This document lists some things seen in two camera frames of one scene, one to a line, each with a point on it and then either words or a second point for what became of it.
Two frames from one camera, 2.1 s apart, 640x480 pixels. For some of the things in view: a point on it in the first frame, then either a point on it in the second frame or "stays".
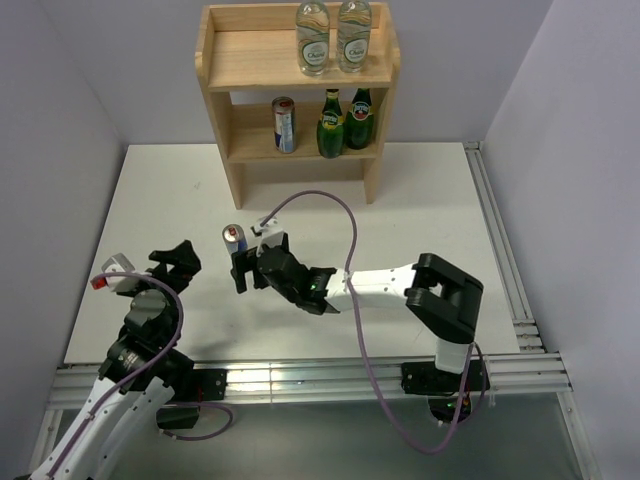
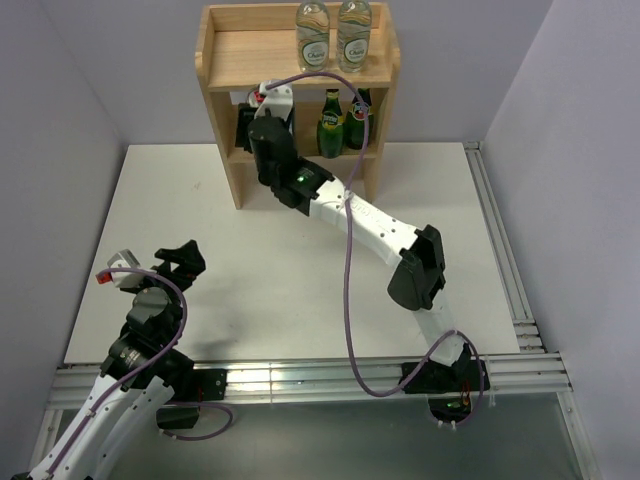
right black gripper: x=244 y=262 -> x=243 y=116
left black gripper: x=186 y=264 stays
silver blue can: x=234 y=238 -> x=255 y=98
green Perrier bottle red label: x=359 y=122 stays
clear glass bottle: x=312 y=37 stays
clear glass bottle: x=354 y=28 stays
